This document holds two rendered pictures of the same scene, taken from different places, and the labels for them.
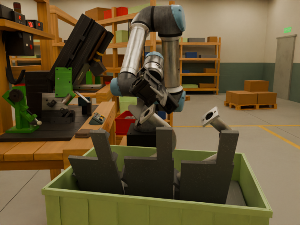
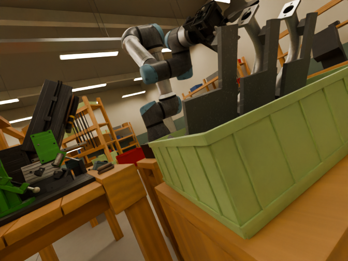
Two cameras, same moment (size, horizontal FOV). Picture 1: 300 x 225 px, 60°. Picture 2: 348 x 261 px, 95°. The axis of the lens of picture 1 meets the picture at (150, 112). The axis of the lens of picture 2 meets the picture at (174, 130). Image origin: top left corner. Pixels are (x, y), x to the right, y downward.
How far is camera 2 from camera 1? 0.76 m
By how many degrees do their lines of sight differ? 32
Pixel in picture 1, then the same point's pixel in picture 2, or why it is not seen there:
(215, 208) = not seen: outside the picture
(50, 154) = (86, 193)
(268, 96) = not seen: hidden behind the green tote
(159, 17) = (145, 31)
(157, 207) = (329, 86)
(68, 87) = (54, 148)
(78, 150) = (121, 171)
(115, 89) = (151, 72)
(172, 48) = (161, 58)
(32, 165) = (58, 231)
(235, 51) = (140, 127)
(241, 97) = not seen: hidden behind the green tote
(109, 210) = (297, 118)
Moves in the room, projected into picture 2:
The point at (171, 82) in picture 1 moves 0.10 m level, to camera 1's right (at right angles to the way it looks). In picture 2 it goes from (168, 88) to (180, 85)
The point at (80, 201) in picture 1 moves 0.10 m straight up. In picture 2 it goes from (263, 124) to (242, 68)
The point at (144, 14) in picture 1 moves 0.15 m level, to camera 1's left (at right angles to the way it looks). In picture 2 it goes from (132, 31) to (102, 31)
